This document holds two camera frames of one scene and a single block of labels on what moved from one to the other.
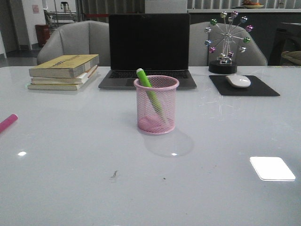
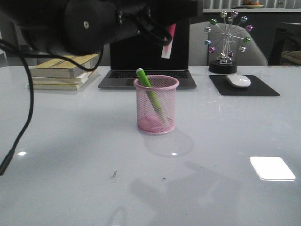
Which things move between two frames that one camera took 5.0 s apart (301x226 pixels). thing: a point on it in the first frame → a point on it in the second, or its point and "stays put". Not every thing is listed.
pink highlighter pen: x=6 y=122 → x=166 y=49
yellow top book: x=63 y=66 stays put
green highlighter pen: x=151 y=92 stays put
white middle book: x=78 y=80 stays put
